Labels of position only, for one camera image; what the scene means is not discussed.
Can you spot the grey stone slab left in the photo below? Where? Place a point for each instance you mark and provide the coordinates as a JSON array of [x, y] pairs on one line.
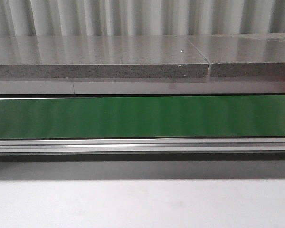
[[100, 57]]

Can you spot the grey stone slab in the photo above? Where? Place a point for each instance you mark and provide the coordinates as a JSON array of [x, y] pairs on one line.
[[100, 57], [246, 55]]

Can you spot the grey stone slab right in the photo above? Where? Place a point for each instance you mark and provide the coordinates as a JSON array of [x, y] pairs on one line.
[[246, 55]]

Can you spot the green conveyor belt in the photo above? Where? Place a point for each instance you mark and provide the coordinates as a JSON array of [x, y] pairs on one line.
[[143, 117]]

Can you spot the white conveyor back panel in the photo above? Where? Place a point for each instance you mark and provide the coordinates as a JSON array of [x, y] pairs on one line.
[[77, 86]]

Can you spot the white corrugated curtain backdrop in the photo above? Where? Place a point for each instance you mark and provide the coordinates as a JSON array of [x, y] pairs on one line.
[[140, 17]]

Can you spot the aluminium conveyor front rail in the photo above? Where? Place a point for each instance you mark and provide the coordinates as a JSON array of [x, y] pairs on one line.
[[143, 146]]

